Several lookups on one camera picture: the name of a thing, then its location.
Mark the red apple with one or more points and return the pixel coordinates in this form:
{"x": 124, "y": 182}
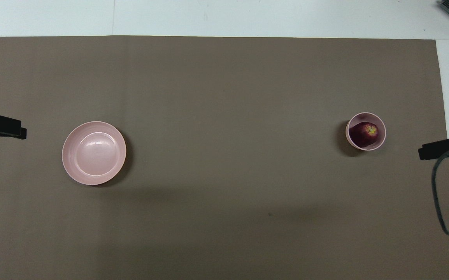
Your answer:
{"x": 362, "y": 135}

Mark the pink bowl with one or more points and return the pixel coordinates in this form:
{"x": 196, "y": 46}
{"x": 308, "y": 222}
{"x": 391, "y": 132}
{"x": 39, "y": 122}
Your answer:
{"x": 351, "y": 140}

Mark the pink plate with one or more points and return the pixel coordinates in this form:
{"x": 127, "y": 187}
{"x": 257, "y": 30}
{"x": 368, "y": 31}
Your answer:
{"x": 94, "y": 153}

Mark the brown table mat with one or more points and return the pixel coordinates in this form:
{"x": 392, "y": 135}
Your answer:
{"x": 224, "y": 97}

